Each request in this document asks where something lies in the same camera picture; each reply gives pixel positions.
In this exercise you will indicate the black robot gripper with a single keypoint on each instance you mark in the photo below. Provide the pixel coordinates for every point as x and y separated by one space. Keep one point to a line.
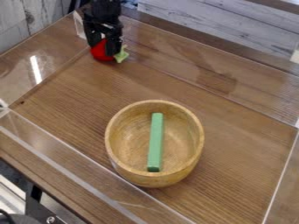
102 16

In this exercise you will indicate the green rectangular stick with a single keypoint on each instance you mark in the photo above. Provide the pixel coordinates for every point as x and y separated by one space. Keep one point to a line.
157 143

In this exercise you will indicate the red plush strawberry toy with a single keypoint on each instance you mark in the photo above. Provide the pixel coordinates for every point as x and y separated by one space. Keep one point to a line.
99 52

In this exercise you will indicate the oval wooden bowl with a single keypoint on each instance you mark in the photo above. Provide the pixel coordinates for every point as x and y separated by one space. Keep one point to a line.
127 139

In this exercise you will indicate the clear acrylic tray wall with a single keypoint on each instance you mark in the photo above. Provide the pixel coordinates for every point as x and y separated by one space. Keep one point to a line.
63 95

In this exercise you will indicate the clear acrylic corner bracket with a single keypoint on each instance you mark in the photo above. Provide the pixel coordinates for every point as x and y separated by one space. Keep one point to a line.
79 26

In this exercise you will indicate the black metal table leg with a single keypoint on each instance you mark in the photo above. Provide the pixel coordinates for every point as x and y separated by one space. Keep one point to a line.
37 210

